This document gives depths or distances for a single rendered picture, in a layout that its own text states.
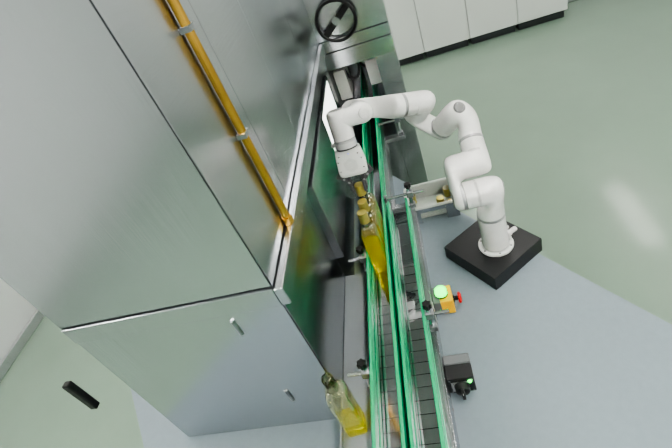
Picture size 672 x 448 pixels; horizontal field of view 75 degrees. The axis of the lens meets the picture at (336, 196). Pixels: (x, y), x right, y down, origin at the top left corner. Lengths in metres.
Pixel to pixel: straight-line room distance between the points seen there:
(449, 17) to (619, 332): 4.24
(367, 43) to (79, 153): 1.75
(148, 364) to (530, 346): 1.14
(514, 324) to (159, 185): 1.19
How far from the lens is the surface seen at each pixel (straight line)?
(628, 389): 1.52
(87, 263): 1.12
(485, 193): 1.52
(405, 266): 1.64
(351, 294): 1.62
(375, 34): 2.38
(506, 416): 1.46
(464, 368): 1.44
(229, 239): 0.94
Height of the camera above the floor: 2.08
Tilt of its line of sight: 35 degrees down
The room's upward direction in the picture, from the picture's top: 23 degrees counter-clockwise
